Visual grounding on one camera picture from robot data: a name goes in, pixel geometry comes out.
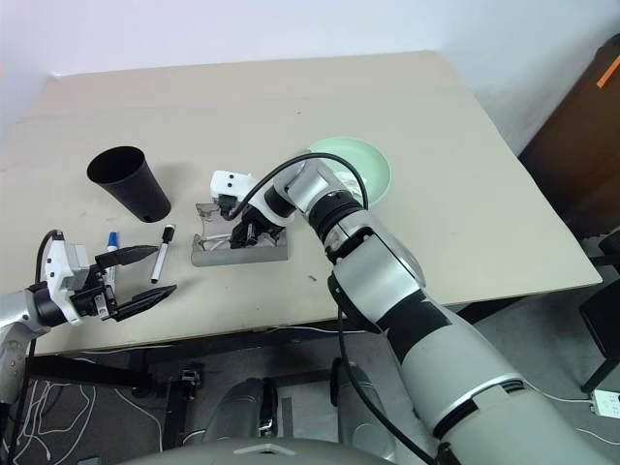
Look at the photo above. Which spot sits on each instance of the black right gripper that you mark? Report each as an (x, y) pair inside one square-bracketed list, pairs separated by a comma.
[(257, 227)]

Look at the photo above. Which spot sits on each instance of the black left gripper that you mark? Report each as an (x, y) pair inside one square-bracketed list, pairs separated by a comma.
[(92, 298)]

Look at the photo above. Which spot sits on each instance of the clear frame glasses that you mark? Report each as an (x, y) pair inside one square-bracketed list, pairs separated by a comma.
[(213, 240)]

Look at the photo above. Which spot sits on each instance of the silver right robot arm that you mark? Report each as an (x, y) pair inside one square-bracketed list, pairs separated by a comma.
[(421, 339)]

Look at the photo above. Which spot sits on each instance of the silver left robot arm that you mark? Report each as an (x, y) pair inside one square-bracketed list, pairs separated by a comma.
[(14, 310)]

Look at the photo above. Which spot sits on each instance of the black cup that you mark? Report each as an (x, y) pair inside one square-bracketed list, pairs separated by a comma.
[(131, 186)]

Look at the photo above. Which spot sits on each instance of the grey metal tray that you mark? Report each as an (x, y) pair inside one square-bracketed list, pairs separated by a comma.
[(242, 257)]

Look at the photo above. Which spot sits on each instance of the black cap marker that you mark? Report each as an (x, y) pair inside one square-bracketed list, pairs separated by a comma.
[(162, 252)]

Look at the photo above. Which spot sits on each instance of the blue cap marker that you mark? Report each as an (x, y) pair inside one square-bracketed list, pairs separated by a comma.
[(113, 240)]

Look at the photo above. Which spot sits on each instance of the light green bowl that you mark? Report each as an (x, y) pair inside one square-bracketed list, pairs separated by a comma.
[(368, 160)]

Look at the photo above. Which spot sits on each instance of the grey rounded robot leg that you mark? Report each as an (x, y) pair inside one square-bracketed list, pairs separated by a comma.
[(373, 407), (242, 412)]

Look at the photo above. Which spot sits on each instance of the black floor mat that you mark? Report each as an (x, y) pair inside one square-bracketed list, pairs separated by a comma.
[(58, 436)]

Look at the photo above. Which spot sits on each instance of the grey robot torso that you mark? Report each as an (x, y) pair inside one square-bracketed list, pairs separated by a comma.
[(271, 453)]

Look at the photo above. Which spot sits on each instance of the brown wooden cabinet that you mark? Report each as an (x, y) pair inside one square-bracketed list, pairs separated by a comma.
[(571, 155)]

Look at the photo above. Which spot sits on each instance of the black stand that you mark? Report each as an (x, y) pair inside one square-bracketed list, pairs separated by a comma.
[(603, 315)]

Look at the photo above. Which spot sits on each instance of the orange tape strip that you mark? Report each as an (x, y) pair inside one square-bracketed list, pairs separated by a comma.
[(606, 76)]

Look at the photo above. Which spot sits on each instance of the white power strip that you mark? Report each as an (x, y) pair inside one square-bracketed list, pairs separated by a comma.
[(605, 402)]

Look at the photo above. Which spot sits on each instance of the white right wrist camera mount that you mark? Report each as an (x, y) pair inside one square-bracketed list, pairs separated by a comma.
[(232, 180)]

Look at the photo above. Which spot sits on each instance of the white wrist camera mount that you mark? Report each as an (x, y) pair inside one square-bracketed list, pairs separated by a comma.
[(60, 271), (232, 180)]

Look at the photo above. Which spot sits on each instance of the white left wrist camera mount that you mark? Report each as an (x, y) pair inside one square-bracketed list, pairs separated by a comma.
[(60, 271)]

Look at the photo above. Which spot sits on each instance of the black table frame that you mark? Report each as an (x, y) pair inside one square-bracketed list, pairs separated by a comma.
[(97, 370)]

